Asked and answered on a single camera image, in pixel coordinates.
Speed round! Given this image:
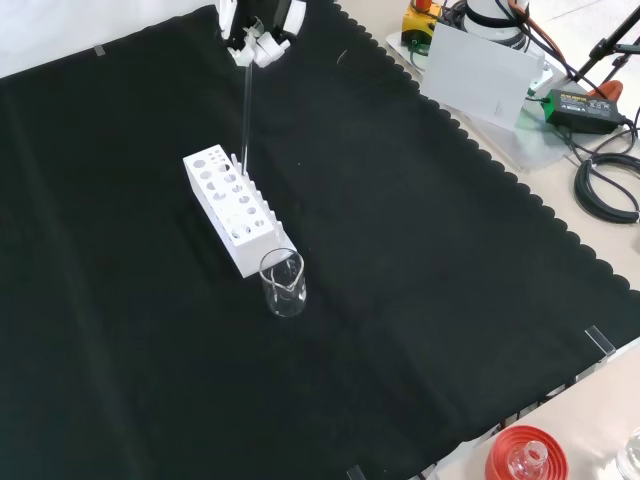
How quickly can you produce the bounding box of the black tripod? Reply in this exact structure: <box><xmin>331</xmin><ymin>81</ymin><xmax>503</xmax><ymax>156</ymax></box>
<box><xmin>573</xmin><ymin>8</ymin><xmax>640</xmax><ymax>87</ymax></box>

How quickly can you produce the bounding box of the orange cable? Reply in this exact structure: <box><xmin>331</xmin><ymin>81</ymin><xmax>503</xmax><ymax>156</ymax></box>
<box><xmin>519</xmin><ymin>9</ymin><xmax>604</xmax><ymax>96</ymax></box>

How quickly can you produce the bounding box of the clear glass rod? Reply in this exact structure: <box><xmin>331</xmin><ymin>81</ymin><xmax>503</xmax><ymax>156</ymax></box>
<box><xmin>241</xmin><ymin>63</ymin><xmax>255</xmax><ymax>177</ymax></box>

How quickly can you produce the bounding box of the black bench cloth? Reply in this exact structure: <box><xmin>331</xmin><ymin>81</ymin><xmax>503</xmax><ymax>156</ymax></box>
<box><xmin>0</xmin><ymin>0</ymin><xmax>640</xmax><ymax>480</ymax></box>

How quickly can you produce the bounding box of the white test tube rack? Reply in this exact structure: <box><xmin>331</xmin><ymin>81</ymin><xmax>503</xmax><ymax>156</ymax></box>
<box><xmin>182</xmin><ymin>144</ymin><xmax>298</xmax><ymax>279</ymax></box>

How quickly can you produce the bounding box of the translucent base plate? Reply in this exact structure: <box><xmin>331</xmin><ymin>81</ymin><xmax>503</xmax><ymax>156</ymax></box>
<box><xmin>383</xmin><ymin>29</ymin><xmax>594</xmax><ymax>174</ymax></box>

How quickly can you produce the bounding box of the pale board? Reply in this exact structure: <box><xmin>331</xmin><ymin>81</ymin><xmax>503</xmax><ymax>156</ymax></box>
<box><xmin>421</xmin><ymin>22</ymin><xmax>547</xmax><ymax>132</ymax></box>

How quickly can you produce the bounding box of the red ribbed ring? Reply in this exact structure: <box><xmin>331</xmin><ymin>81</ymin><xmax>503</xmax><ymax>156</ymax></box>
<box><xmin>487</xmin><ymin>424</ymin><xmax>571</xmax><ymax>480</ymax></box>

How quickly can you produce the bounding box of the coiled black cable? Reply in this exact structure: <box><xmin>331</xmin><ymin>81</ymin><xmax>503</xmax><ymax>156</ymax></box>
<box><xmin>573</xmin><ymin>153</ymin><xmax>640</xmax><ymax>225</ymax></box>

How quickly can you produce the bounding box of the clear glass vessel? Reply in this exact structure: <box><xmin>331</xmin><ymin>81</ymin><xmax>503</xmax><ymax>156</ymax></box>
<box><xmin>616</xmin><ymin>432</ymin><xmax>640</xmax><ymax>480</ymax></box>

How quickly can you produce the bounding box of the orange clamp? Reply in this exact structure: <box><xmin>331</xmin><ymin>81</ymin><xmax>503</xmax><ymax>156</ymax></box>
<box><xmin>588</xmin><ymin>79</ymin><xmax>624</xmax><ymax>104</ymax></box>

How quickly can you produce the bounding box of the clear round-bottom flask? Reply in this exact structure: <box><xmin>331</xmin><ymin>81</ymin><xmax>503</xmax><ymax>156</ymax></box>
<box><xmin>506</xmin><ymin>440</ymin><xmax>549</xmax><ymax>480</ymax></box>

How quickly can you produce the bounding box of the clear glass beaker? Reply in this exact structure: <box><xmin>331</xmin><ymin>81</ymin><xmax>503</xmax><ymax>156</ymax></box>
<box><xmin>258</xmin><ymin>248</ymin><xmax>308</xmax><ymax>319</ymax></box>

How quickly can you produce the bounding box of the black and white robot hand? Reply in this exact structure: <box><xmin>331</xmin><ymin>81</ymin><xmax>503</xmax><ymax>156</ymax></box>
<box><xmin>215</xmin><ymin>0</ymin><xmax>307</xmax><ymax>69</ymax></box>

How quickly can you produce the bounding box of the black and green power adapter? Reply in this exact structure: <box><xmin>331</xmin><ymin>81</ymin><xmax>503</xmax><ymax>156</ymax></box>
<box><xmin>543</xmin><ymin>88</ymin><xmax>634</xmax><ymax>135</ymax></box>

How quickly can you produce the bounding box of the yellow stop button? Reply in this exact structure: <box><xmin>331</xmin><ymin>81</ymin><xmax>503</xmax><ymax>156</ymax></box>
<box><xmin>402</xmin><ymin>0</ymin><xmax>444</xmax><ymax>50</ymax></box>

